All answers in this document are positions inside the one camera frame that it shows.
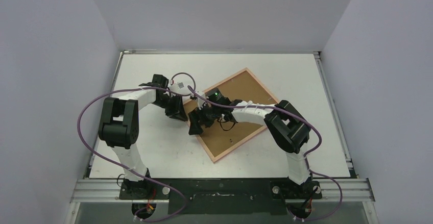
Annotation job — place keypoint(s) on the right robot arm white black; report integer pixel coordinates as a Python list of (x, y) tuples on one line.
[(287, 127)]

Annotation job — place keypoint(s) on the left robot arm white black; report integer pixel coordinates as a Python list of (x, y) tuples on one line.
[(119, 126)]

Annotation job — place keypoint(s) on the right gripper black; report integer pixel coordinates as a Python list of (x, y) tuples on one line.
[(199, 118)]

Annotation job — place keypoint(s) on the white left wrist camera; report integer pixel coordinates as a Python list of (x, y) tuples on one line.
[(177, 87)]

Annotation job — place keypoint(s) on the aluminium rail front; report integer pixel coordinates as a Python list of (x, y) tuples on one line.
[(109, 191)]

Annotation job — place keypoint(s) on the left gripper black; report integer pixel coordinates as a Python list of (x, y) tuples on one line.
[(177, 112)]

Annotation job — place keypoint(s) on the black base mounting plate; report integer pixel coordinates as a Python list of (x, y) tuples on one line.
[(275, 196)]

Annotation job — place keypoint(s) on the light wooden picture frame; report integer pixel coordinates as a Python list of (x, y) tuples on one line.
[(233, 149)]

